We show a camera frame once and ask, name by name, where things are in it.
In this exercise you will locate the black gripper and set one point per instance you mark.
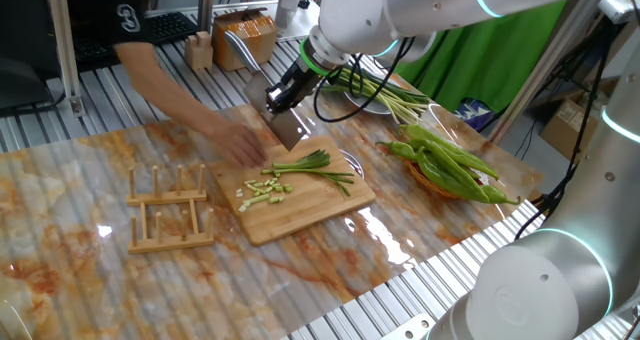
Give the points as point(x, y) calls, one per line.
point(302, 80)

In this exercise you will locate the steel cleaver knife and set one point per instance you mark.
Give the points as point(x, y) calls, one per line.
point(287, 130)

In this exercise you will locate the uncut green garlic stalks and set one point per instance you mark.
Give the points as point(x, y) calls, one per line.
point(305, 162)

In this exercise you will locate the bamboo cutting board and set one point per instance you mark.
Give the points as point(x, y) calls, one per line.
point(310, 215)

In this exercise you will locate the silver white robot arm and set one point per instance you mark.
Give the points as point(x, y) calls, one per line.
point(360, 10)

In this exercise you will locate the long cut green garlic piece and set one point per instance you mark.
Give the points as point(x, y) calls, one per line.
point(258, 199)

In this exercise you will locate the bunch of green garlic stalks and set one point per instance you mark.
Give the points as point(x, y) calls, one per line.
point(400, 102)

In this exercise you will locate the person's bare hand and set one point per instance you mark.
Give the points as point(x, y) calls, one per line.
point(240, 147)

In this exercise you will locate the taped cardboard box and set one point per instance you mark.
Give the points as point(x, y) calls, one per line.
point(255, 47)

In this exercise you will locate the grey round plate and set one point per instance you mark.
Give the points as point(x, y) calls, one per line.
point(365, 107)

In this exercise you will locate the wooden block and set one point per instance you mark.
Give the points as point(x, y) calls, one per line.
point(198, 55)

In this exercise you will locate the white cylindrical object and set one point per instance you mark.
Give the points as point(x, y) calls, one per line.
point(290, 2)

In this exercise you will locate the clear glass dish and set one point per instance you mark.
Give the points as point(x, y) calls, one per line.
point(357, 165)

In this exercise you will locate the black computer keyboard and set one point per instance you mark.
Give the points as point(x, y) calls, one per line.
point(172, 27)

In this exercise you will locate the long green chili pepper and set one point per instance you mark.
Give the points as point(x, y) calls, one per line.
point(450, 150)
point(455, 171)
point(432, 175)
point(402, 150)
point(495, 195)

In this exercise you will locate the woven wicker basket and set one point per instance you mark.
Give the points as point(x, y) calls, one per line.
point(413, 171)

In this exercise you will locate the wooden peg rack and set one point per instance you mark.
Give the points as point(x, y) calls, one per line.
point(165, 198)

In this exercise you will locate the blue patterned bag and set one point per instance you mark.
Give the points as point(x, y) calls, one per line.
point(472, 115)

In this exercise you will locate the green cloth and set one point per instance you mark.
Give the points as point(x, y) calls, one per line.
point(475, 60)

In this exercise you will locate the person's black shirt torso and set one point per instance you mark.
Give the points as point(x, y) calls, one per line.
point(100, 10)

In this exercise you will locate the black computer monitor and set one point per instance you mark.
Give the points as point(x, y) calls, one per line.
point(20, 80)

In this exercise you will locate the marble pattern table mat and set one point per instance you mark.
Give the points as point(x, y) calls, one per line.
point(100, 290)

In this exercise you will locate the white metal mounting plate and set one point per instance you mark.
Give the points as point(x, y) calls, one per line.
point(410, 330)

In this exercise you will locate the open brown cardboard box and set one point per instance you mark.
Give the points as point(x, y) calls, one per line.
point(560, 130)

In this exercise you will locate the aluminium frame post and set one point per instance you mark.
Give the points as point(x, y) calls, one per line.
point(206, 5)
point(525, 95)
point(65, 45)

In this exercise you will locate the grey metal bracket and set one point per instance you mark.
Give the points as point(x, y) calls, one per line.
point(617, 7)

